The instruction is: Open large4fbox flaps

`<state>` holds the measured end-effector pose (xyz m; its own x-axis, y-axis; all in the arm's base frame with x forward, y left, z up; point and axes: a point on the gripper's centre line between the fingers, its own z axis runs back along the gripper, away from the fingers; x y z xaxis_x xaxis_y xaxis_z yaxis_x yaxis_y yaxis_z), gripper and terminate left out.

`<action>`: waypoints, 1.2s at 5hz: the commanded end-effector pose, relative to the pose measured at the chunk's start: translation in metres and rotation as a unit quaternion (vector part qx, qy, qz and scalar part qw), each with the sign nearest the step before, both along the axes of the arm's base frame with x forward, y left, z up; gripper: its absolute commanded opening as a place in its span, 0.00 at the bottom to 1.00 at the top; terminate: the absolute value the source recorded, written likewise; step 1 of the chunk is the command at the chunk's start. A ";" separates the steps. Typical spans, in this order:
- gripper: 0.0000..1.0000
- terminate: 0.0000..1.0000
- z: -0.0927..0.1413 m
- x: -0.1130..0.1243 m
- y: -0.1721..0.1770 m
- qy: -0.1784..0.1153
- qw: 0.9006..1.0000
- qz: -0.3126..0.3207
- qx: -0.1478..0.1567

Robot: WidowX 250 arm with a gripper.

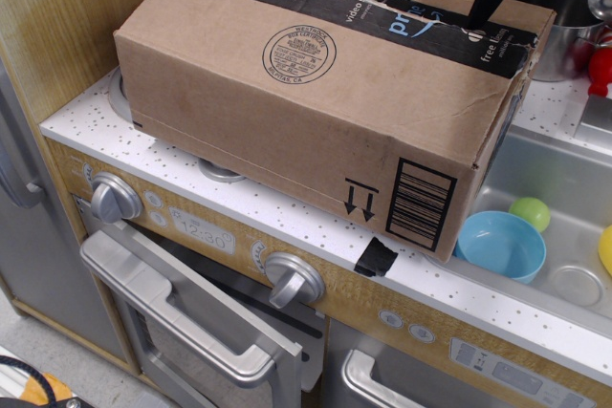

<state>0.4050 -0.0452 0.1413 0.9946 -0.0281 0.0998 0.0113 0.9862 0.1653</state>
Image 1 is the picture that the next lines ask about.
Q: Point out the silver stove burner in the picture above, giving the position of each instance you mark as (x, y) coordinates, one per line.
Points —
(217, 173)

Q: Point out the stainless steel pot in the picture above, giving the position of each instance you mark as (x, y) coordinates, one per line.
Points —
(571, 40)

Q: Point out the left silver stove knob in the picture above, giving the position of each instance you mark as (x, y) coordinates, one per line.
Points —
(114, 199)

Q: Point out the grey oven door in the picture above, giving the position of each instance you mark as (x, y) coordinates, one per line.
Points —
(205, 334)

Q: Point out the grey dishwasher door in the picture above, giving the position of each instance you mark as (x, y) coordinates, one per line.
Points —
(364, 372)

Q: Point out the blue plastic bowl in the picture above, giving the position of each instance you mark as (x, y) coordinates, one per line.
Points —
(502, 243)

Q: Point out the orange object on floor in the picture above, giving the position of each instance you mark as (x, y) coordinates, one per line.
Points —
(34, 393)

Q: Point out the green plastic ball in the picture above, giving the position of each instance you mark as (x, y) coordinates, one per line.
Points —
(532, 210)

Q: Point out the black tape piece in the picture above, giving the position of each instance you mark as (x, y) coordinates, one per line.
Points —
(376, 260)

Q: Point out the red toy bottle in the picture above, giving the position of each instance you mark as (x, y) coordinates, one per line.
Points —
(599, 68)

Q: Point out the oven clock display panel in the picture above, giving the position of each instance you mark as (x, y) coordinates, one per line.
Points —
(203, 230)

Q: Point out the grey toy fridge door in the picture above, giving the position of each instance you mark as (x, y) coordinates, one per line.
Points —
(41, 270)

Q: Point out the large brown cardboard box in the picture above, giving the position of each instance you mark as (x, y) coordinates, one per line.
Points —
(383, 112)

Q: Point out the silver stove knob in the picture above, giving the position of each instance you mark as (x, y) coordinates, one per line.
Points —
(114, 199)
(292, 279)

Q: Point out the right silver stove knob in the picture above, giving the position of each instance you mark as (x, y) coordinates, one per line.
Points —
(292, 279)

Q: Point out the yellow plastic ball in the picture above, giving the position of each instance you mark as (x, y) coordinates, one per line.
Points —
(605, 249)

